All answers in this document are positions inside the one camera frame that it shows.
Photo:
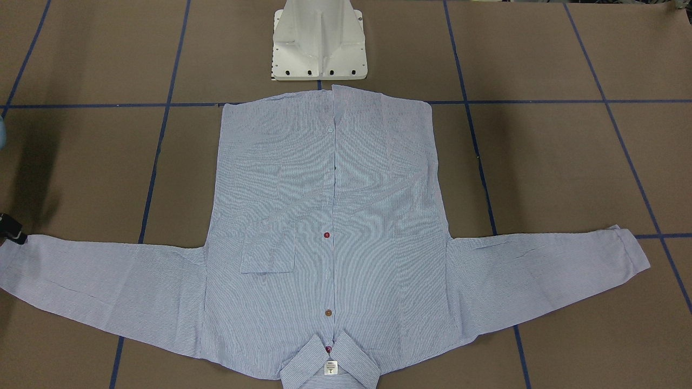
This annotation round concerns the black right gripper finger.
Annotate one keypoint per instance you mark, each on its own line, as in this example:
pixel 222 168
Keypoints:
pixel 12 230

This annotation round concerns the light blue striped shirt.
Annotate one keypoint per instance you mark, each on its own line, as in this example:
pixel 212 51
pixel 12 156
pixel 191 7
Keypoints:
pixel 328 261

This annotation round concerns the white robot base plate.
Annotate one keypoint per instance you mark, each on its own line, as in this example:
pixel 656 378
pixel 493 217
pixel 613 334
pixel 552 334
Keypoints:
pixel 319 41

